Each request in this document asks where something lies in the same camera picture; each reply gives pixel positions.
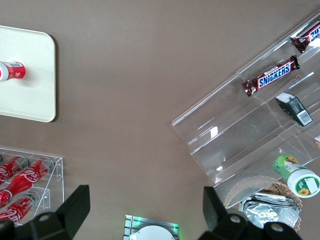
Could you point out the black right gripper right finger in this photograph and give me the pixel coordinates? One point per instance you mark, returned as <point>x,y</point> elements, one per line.
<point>217,220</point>

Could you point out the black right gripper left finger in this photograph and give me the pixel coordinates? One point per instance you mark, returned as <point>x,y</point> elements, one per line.
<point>67,215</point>

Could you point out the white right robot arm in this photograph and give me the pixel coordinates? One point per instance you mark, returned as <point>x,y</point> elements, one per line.
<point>152,233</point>

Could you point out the light wicker basket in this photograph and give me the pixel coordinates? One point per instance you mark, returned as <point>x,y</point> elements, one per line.
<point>282,187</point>

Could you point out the cream plastic tray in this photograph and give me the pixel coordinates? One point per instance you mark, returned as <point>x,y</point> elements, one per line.
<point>30,87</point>

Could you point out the clear acrylic bottle rack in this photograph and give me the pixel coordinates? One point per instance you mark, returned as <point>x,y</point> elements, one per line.
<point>58,165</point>

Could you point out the red Coca-Cola bottle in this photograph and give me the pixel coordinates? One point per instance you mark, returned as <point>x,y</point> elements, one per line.
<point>12,167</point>
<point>27,176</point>
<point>15,212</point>

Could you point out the clear acrylic stepped display stand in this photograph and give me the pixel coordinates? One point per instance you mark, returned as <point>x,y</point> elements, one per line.
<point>225,130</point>

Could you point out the green white plastic bottle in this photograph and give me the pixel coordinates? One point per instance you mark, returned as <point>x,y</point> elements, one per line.
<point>297,177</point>

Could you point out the white orange carton box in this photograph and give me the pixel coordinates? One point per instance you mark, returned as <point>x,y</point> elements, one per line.
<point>318,143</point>

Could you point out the small black white packet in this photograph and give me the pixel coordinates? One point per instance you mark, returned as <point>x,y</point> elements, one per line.
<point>295,110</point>

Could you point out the red white yogurt cup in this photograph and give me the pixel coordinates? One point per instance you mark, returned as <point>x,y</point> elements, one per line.
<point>12,71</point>

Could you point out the Snickers chocolate bar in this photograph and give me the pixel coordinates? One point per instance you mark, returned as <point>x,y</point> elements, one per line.
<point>303,37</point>
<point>272,75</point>

